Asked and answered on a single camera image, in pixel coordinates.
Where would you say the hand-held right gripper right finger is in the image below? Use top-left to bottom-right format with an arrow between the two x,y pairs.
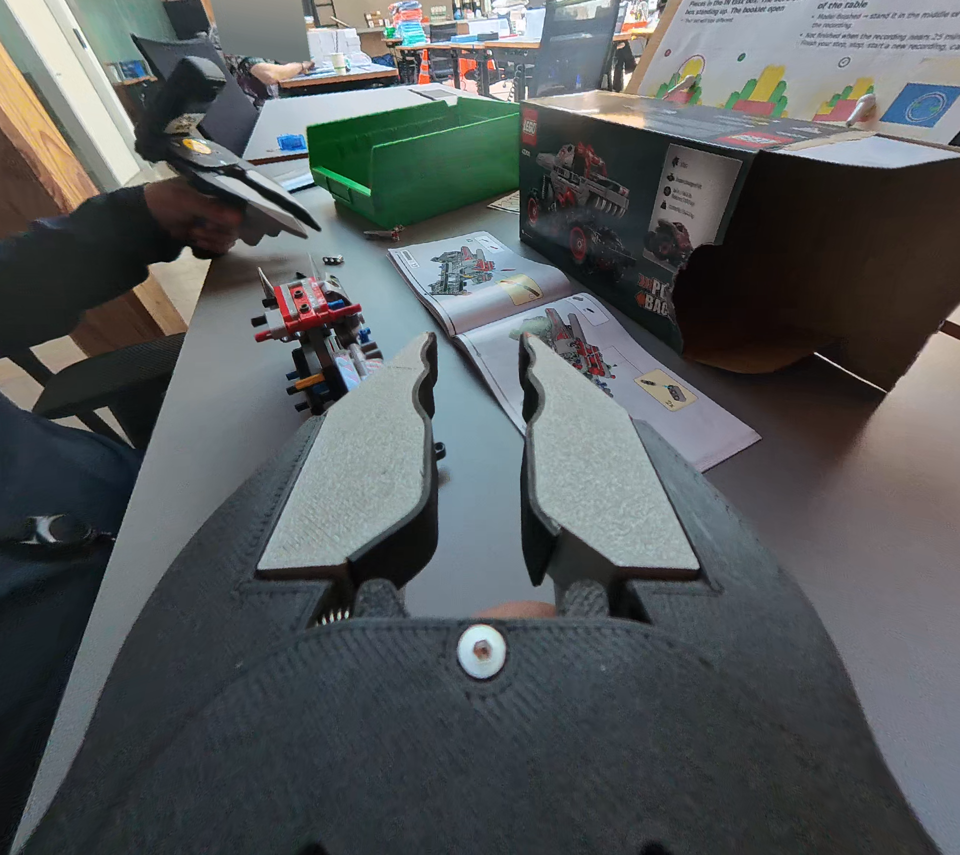
519,333 -> 702,588

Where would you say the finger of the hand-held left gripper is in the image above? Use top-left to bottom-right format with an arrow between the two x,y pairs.
187,152 -> 324,235
237,207 -> 309,247

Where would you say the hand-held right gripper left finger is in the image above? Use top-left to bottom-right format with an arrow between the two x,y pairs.
256,333 -> 441,590

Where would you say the black and red lego model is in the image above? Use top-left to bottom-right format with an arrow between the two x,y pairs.
251,255 -> 387,417

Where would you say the person's left forearm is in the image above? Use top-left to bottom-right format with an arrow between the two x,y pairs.
0,183 -> 189,357

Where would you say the lego instruction booklet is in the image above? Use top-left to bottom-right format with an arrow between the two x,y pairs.
386,231 -> 762,474

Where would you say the black lego box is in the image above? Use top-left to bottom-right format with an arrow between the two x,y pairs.
517,91 -> 960,393

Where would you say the person's left hand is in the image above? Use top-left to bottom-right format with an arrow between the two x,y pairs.
144,182 -> 246,261

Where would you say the green plastic bin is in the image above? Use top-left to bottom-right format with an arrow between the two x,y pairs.
307,96 -> 522,230

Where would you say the black mesh office chair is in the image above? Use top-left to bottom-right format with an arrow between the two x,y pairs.
30,333 -> 185,451

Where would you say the stack of coloured trays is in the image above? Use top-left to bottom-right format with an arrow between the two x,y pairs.
386,0 -> 430,46

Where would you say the person's dark navy clothing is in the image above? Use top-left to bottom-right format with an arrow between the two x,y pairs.
0,393 -> 144,819

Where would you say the instruction poster board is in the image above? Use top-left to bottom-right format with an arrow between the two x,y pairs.
626,0 -> 960,147

